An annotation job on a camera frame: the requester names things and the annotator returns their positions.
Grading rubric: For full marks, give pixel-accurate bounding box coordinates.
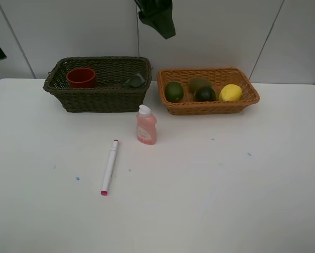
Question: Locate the pink lotion bottle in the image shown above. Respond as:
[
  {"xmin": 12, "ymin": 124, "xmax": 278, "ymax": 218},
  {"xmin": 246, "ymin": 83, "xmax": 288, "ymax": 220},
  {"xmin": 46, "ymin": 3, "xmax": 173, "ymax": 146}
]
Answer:
[{"xmin": 136, "ymin": 104, "xmax": 157, "ymax": 145}]

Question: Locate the yellow lemon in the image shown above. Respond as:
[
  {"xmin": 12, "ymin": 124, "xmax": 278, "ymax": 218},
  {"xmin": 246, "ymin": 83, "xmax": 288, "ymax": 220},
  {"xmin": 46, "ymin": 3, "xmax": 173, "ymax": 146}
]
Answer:
[{"xmin": 219, "ymin": 84, "xmax": 242, "ymax": 101}]

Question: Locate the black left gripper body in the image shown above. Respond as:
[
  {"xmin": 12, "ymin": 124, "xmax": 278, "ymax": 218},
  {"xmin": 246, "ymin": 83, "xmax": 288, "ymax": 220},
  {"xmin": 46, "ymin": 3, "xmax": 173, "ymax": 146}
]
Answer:
[{"xmin": 134, "ymin": 0, "xmax": 172, "ymax": 14}]

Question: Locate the green lime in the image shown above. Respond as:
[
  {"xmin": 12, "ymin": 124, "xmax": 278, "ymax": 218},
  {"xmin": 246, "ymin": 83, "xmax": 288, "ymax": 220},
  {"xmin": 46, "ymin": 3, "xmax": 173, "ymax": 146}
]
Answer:
[{"xmin": 164, "ymin": 82, "xmax": 184, "ymax": 103}]

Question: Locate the dark round mangosteen fruit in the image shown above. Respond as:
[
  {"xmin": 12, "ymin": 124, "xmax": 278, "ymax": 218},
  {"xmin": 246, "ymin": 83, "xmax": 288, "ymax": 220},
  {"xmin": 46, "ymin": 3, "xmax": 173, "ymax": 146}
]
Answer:
[{"xmin": 194, "ymin": 87, "xmax": 216, "ymax": 102}]

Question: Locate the dark brown wicker basket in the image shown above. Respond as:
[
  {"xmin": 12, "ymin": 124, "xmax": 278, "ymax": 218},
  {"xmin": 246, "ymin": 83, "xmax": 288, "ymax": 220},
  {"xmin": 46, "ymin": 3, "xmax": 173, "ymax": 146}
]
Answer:
[{"xmin": 43, "ymin": 56, "xmax": 152, "ymax": 113}]

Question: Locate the white pink-capped marker pen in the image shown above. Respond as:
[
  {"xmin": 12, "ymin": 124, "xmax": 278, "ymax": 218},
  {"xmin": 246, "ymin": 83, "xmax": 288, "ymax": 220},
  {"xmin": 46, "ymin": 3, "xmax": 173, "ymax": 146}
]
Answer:
[{"xmin": 101, "ymin": 139, "xmax": 119, "ymax": 196}]

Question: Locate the red plastic cup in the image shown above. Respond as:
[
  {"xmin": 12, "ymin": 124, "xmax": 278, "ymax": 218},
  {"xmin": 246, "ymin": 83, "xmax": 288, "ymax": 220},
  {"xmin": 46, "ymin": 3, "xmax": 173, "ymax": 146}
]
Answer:
[{"xmin": 66, "ymin": 67, "xmax": 97, "ymax": 89}]

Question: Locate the orange wicker basket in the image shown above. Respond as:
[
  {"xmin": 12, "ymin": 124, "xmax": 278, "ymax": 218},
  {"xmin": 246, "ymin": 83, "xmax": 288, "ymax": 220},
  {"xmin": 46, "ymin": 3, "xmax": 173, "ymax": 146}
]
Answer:
[{"xmin": 157, "ymin": 67, "xmax": 260, "ymax": 115}]

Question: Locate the dark green square bottle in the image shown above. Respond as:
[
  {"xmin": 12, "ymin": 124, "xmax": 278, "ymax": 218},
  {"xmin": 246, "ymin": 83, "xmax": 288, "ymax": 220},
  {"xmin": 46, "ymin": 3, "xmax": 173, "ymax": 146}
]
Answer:
[{"xmin": 122, "ymin": 73, "xmax": 145, "ymax": 88}]

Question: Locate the brown kiwi fruit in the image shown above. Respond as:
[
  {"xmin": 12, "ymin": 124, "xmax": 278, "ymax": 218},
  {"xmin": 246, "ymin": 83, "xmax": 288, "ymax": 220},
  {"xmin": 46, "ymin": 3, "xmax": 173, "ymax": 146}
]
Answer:
[{"xmin": 189, "ymin": 77, "xmax": 212, "ymax": 94}]

